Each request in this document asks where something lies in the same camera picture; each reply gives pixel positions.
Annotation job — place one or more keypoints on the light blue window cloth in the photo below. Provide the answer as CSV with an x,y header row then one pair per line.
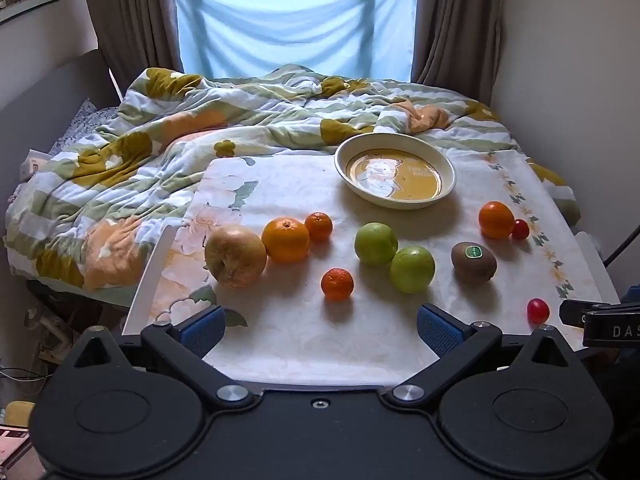
x,y
295,25

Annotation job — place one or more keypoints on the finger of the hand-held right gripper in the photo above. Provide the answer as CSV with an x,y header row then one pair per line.
x,y
572,312
631,294

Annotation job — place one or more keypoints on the red cherry tomato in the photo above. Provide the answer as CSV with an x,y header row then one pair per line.
x,y
520,229
538,310

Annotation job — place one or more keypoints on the large orange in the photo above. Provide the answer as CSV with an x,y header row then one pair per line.
x,y
286,240

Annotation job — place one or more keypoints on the blue patterned pillow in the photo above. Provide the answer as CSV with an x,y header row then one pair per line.
x,y
80,122

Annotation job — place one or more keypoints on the grey bed headboard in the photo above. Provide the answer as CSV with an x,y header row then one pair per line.
x,y
55,90

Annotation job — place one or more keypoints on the white wall socket box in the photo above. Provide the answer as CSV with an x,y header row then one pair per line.
x,y
34,164

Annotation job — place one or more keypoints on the kiwi with green sticker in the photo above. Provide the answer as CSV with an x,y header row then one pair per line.
x,y
473,262

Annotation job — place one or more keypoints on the large brownish pear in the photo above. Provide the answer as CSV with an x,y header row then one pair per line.
x,y
235,257

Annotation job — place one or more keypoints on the pink box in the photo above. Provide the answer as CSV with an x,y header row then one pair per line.
x,y
12,445

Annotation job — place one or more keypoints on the grey-brown curtain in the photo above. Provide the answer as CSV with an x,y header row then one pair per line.
x,y
457,20
130,15

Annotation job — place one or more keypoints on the green apple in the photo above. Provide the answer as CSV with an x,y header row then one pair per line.
x,y
376,244
412,270

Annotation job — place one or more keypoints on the floral striped quilt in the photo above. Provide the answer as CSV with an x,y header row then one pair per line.
x,y
125,170

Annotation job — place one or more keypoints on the white floral tablecloth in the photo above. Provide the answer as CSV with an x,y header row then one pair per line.
x,y
300,330

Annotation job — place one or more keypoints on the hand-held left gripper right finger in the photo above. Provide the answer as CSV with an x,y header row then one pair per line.
x,y
440,331

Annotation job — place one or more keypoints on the yellow object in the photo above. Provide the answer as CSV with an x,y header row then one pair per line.
x,y
19,412

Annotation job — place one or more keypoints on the cream ceramic bowl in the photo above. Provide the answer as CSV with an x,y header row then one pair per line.
x,y
395,170

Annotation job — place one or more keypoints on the small mandarin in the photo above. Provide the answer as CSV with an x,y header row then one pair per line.
x,y
337,284
318,226

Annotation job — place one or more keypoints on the medium orange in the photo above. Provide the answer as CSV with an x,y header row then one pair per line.
x,y
496,220

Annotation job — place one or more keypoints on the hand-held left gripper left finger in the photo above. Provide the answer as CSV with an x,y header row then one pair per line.
x,y
205,331

